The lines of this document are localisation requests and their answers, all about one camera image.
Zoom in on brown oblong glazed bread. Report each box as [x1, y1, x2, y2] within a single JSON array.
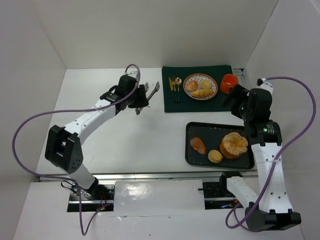
[[190, 137, 206, 155]]

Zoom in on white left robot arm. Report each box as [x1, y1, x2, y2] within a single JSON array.
[[44, 74, 149, 198]]

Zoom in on gold fork green handle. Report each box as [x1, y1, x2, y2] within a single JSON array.
[[171, 76, 178, 103]]

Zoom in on floral patterned ceramic plate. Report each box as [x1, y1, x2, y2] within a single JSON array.
[[183, 73, 219, 101]]

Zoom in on black baking tray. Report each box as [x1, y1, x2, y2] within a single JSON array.
[[185, 122, 255, 171]]

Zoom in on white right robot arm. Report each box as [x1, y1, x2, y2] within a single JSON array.
[[220, 78, 302, 232]]

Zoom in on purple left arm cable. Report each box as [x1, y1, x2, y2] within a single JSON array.
[[12, 64, 141, 236]]

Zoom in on large sugared ring bread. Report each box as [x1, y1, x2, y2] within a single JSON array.
[[219, 132, 249, 159]]

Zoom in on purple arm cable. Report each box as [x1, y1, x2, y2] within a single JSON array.
[[225, 76, 317, 230], [12, 64, 141, 236]]

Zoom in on orange mug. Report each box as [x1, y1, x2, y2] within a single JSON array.
[[220, 74, 238, 94]]

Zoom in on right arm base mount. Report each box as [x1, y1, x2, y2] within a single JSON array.
[[197, 171, 243, 210]]

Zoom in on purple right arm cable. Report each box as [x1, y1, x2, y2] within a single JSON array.
[[225, 76, 317, 230]]

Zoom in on metal tongs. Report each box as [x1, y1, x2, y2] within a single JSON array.
[[135, 81, 160, 116]]

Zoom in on small pale round bun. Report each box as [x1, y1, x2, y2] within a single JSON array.
[[200, 79, 212, 89]]

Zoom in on small flat round bun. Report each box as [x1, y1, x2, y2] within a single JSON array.
[[208, 149, 223, 164]]

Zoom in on glazed round sesame bun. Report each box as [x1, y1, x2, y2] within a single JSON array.
[[186, 80, 198, 92]]

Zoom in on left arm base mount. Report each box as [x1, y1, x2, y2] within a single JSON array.
[[60, 180, 116, 213]]

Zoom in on aluminium rail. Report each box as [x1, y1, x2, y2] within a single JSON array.
[[38, 171, 258, 183]]

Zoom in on dark green cloth placemat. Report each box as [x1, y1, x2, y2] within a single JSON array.
[[161, 65, 233, 113]]

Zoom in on gold knife green handle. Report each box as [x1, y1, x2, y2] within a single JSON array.
[[168, 77, 176, 103]]

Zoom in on striped croissant bread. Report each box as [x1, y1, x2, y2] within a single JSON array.
[[191, 88, 214, 98]]

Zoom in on gold spoon green handle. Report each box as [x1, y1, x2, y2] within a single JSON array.
[[175, 77, 182, 103]]

